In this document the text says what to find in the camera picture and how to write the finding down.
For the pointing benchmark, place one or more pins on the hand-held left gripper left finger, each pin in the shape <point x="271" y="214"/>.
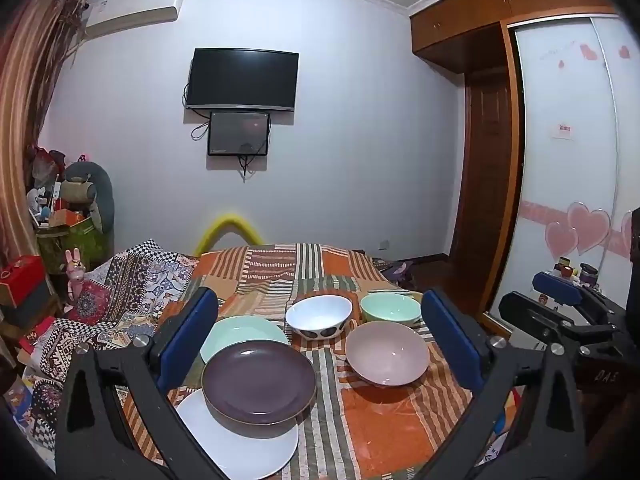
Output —
<point x="200" y="320"/>

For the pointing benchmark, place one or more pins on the mint green plate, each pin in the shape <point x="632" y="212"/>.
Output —
<point x="240" y="332"/>

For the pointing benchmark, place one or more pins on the white bowl with dark spots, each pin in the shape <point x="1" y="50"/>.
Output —
<point x="317" y="312"/>

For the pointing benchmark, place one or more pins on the purple plate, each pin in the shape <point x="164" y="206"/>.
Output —
<point x="257" y="380"/>

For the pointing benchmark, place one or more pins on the red box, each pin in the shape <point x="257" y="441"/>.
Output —
<point x="20" y="277"/>

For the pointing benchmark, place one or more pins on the wooden wardrobe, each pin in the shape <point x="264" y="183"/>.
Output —
<point x="460" y="15"/>

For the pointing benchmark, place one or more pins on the small black wall monitor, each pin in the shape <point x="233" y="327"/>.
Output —
<point x="237" y="132"/>

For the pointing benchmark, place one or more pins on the black wall television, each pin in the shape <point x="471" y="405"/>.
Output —
<point x="242" y="77"/>

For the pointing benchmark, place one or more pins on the wooden door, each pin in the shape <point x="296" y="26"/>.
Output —
<point x="487" y="170"/>

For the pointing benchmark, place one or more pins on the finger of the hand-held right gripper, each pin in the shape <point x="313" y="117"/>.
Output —
<point x="530" y="312"/>
<point x="555" y="285"/>

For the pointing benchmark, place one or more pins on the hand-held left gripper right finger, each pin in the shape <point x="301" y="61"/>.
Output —
<point x="450" y="340"/>

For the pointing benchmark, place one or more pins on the pink bowl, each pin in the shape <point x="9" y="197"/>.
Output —
<point x="385" y="352"/>

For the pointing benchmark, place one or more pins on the patterned checkered blanket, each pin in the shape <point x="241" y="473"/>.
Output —
<point x="130" y="285"/>

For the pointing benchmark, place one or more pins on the striped patchwork cloth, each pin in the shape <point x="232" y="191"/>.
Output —
<point x="380" y="425"/>

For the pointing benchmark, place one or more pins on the white heart-print sliding door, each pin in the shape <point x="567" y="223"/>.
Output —
<point x="565" y="170"/>

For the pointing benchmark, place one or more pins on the brown striped curtain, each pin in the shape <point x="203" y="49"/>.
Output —
<point x="25" y="110"/>

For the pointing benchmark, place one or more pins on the small dark jar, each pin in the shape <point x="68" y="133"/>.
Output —
<point x="589" y="272"/>

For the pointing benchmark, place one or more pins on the mint green bowl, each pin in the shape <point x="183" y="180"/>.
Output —
<point x="390" y="307"/>

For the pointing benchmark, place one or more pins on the white plate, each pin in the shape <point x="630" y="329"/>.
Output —
<point x="250" y="447"/>

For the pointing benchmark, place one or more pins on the pink rabbit toy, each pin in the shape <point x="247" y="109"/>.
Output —
<point x="75" y="272"/>

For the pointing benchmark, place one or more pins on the white air conditioner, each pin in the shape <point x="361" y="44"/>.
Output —
<point x="132" y="10"/>

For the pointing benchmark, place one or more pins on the yellow foam arch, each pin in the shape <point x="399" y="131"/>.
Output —
<point x="227" y="222"/>

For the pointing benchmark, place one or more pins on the grey plush toy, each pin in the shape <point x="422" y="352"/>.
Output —
<point x="97" y="195"/>

